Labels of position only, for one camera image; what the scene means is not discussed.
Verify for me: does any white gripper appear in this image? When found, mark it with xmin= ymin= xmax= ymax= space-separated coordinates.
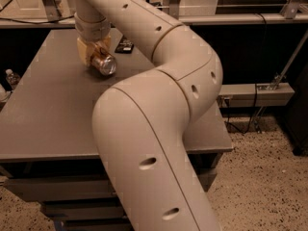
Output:
xmin=74 ymin=0 xmax=111 ymax=66

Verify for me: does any orange drink can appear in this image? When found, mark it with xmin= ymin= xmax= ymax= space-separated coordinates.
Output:
xmin=90 ymin=48 xmax=117 ymax=76

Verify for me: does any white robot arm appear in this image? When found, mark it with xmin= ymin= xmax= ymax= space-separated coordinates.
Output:
xmin=76 ymin=0 xmax=222 ymax=231

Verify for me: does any black snack packet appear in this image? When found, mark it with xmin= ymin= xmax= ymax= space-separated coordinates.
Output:
xmin=115 ymin=37 xmax=134 ymax=54

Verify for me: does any grey drawer cabinet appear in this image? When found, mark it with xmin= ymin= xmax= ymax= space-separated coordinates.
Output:
xmin=0 ymin=26 xmax=234 ymax=231

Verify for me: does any top grey drawer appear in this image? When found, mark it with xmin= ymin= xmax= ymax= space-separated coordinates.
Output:
xmin=4 ymin=172 xmax=117 ymax=202

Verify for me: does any grey drawer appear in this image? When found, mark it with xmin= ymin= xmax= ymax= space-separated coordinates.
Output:
xmin=4 ymin=172 xmax=117 ymax=202
xmin=40 ymin=197 xmax=125 ymax=220
xmin=64 ymin=218 xmax=134 ymax=231

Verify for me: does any middle grey drawer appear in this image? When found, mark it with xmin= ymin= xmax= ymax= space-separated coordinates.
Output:
xmin=40 ymin=197 xmax=125 ymax=220

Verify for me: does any grey metal base beam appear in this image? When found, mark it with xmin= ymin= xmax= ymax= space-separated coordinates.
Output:
xmin=218 ymin=83 xmax=295 ymax=108

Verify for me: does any bottom grey drawer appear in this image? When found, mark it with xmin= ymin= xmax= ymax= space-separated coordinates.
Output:
xmin=64 ymin=218 xmax=134 ymax=231

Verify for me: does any grey metal frame rail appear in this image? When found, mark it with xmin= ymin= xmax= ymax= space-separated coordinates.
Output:
xmin=0 ymin=13 xmax=308 ymax=29

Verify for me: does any black cable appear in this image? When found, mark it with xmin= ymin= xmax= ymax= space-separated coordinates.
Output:
xmin=224 ymin=84 xmax=268 ymax=135

